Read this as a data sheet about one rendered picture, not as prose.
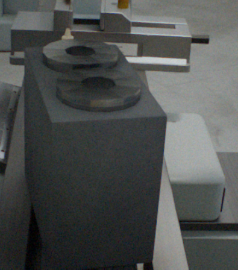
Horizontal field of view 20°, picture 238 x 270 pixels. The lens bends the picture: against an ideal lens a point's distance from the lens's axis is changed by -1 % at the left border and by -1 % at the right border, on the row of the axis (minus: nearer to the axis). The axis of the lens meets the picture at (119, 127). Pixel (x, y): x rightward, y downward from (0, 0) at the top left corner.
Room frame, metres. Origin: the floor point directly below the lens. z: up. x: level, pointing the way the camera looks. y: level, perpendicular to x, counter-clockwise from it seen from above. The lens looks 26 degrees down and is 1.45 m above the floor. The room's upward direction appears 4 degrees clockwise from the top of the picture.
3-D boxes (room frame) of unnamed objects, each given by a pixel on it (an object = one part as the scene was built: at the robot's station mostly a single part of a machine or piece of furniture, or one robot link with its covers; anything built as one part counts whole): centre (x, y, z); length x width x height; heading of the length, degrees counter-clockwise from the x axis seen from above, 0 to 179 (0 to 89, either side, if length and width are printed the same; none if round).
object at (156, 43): (1.31, 0.05, 1.02); 0.35 x 0.15 x 0.11; 92
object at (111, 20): (1.31, 0.02, 1.06); 0.12 x 0.06 x 0.04; 2
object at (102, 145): (0.73, 0.04, 1.07); 0.22 x 0.12 x 0.20; 16
